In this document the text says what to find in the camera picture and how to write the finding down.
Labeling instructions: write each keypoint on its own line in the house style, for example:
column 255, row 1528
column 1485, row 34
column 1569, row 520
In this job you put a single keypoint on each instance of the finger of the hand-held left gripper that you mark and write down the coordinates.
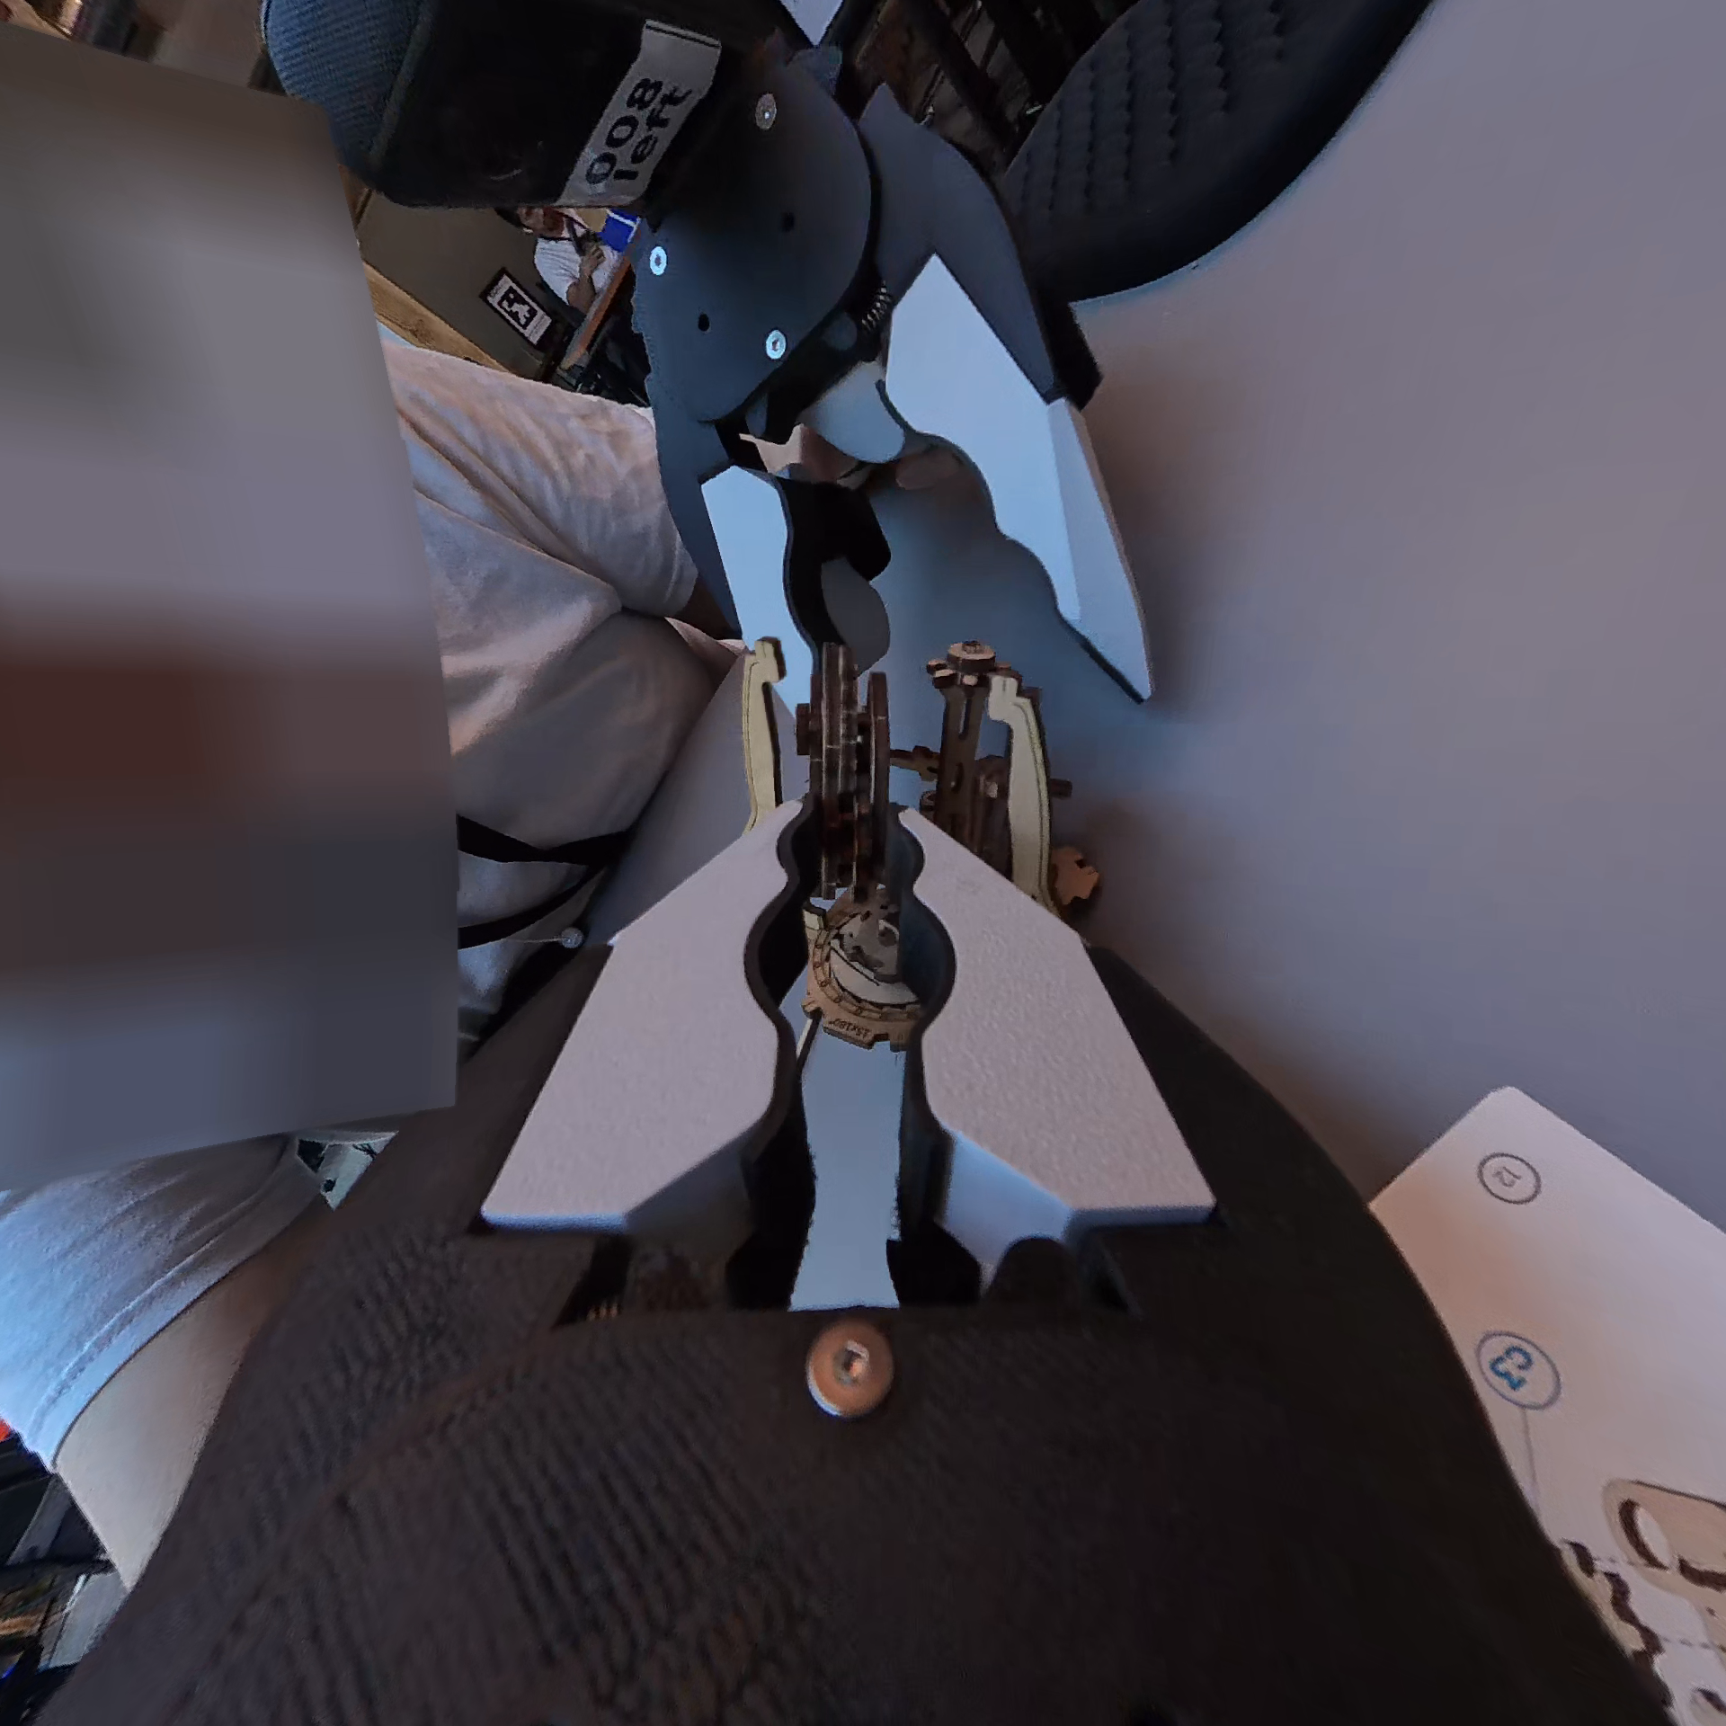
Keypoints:
column 748, row 552
column 1026, row 486

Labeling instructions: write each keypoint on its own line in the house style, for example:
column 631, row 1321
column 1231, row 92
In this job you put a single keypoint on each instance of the person's left hand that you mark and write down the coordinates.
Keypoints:
column 927, row 473

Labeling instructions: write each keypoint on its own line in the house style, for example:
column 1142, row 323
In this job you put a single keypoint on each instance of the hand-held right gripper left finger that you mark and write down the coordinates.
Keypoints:
column 635, row 1078

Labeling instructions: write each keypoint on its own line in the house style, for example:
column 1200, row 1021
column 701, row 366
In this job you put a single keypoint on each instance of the small marker tag card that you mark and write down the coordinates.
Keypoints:
column 515, row 307

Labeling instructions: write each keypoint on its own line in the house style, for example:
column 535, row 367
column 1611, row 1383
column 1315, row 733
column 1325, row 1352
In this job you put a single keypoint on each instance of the wooden mechanical model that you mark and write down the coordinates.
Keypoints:
column 1005, row 797

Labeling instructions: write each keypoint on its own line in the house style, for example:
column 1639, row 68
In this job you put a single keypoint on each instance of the wooden gear assembly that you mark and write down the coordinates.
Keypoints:
column 842, row 755

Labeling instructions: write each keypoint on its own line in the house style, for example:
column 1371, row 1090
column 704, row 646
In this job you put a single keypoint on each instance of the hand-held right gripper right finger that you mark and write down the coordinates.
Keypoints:
column 1065, row 1078

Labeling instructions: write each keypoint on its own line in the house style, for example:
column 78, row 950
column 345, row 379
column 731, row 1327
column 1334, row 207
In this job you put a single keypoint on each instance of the assembly instruction booklet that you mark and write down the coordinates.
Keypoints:
column 1550, row 1348

